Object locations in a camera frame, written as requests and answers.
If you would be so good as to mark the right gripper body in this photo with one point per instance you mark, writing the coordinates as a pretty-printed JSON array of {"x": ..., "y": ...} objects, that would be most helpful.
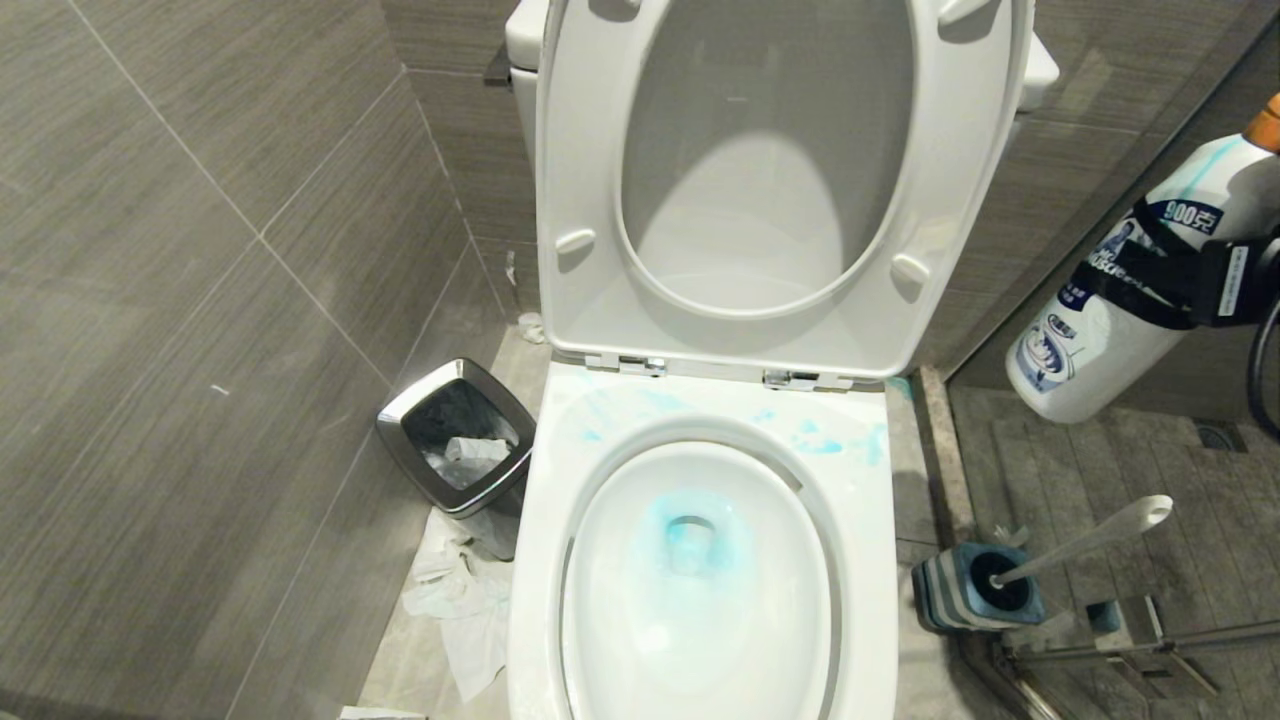
[{"x": 1255, "y": 275}]

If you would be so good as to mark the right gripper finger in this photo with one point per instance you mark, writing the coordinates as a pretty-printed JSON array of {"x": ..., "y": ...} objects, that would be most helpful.
[
  {"x": 1120, "y": 285},
  {"x": 1172, "y": 238}
]

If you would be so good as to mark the white toilet cleaner bottle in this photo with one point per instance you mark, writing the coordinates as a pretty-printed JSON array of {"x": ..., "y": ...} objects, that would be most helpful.
[{"x": 1080, "y": 350}]

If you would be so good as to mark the grey toilet brush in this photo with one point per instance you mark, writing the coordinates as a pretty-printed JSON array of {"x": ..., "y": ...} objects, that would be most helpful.
[{"x": 1090, "y": 543}]

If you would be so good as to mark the blue striped brush holder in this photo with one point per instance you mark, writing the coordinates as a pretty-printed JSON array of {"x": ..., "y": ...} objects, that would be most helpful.
[{"x": 950, "y": 595}]

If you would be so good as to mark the white toilet lid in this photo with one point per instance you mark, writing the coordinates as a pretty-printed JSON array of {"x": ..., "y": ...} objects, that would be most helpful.
[{"x": 760, "y": 200}]

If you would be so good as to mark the white toilet seat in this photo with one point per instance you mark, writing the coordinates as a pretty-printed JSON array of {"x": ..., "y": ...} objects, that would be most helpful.
[{"x": 585, "y": 150}]

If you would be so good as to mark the white toilet bowl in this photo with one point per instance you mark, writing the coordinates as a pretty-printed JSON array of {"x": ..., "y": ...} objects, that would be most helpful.
[{"x": 700, "y": 650}]

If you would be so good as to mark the floor drain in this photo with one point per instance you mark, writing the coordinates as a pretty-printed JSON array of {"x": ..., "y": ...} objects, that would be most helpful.
[{"x": 1221, "y": 436}]

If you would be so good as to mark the small blue block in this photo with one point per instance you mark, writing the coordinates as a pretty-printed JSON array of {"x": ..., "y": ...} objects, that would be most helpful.
[{"x": 1104, "y": 615}]

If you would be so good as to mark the small white tissue scrap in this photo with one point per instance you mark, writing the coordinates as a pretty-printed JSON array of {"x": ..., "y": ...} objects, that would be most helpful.
[{"x": 531, "y": 327}]

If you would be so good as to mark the crumpled white tissue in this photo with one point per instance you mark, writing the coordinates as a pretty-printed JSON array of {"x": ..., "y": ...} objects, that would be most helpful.
[{"x": 470, "y": 458}]

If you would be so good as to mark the black bin liner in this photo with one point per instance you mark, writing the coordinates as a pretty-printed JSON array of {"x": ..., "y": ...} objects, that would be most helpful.
[{"x": 450, "y": 408}]

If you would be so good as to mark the white tissue paper sheet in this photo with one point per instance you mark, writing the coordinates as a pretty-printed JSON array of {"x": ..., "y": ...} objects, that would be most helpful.
[{"x": 470, "y": 610}]

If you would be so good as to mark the chrome trash bin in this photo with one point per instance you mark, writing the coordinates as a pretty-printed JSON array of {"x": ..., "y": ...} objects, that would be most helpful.
[{"x": 400, "y": 430}]

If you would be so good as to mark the white paper piece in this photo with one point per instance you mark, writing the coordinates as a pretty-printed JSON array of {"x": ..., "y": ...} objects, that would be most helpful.
[{"x": 380, "y": 713}]

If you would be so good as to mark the metal shower door frame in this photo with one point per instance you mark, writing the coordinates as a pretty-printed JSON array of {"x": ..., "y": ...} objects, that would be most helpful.
[{"x": 1150, "y": 650}]

